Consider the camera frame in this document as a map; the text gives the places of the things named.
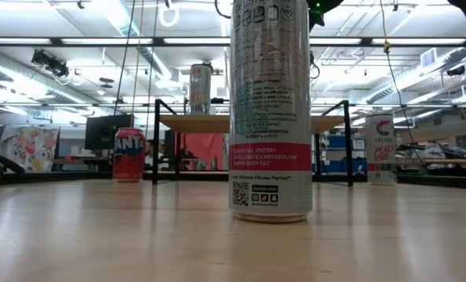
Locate Celsius can pink band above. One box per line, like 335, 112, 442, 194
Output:
228, 0, 314, 224

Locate white Celsius energy can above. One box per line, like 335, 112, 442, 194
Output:
188, 62, 214, 116

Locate wooden shelf black metal legs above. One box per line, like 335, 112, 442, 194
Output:
152, 99, 354, 187

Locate orange pink hanging cloth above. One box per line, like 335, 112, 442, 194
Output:
179, 132, 226, 172

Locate person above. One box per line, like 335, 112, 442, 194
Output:
144, 139, 165, 170

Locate blue storage bins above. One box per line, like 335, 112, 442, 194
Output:
317, 135, 367, 174

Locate red Fanta soda can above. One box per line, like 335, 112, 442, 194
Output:
112, 127, 146, 183

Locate black computer monitor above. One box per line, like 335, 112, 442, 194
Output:
84, 114, 134, 151

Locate black ceiling-hung device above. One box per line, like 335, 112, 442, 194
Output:
31, 49, 71, 79

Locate floral hanging cloth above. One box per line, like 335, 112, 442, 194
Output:
0, 125, 61, 174

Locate yellow hanging cable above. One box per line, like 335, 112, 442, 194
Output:
130, 0, 146, 118
379, 0, 392, 54

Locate black aluminium rig frame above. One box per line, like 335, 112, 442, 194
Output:
0, 148, 466, 191

